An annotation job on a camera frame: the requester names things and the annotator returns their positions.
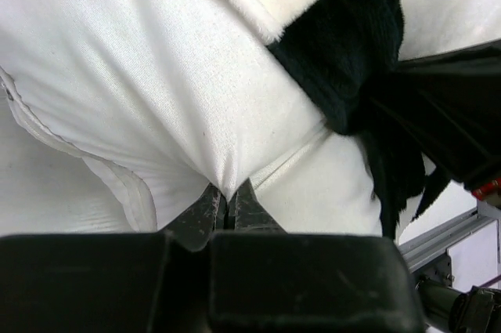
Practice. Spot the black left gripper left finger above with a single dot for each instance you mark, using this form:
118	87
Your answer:
111	282

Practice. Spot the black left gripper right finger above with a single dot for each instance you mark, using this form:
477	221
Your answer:
263	280

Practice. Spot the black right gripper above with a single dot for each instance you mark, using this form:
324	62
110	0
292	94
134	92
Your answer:
451	105

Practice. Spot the white pillow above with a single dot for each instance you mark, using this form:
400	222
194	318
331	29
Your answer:
117	114

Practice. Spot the black white checkered pillowcase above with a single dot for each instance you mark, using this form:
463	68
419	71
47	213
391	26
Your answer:
343	54

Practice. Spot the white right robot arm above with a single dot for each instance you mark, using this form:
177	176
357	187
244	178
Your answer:
477	310

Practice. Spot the aluminium table edge rail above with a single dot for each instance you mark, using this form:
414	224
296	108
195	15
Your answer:
421	250

